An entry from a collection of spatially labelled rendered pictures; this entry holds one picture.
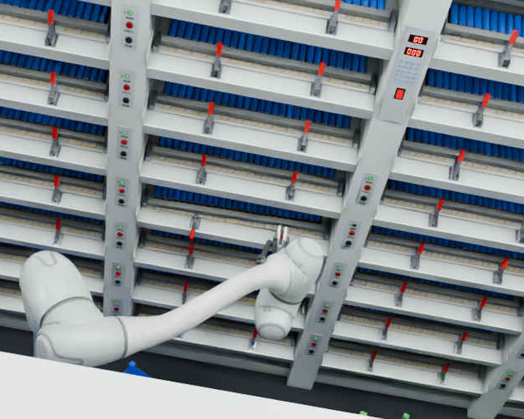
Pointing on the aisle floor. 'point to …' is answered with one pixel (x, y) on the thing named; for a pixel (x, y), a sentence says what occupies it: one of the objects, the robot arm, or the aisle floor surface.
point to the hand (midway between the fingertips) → (281, 236)
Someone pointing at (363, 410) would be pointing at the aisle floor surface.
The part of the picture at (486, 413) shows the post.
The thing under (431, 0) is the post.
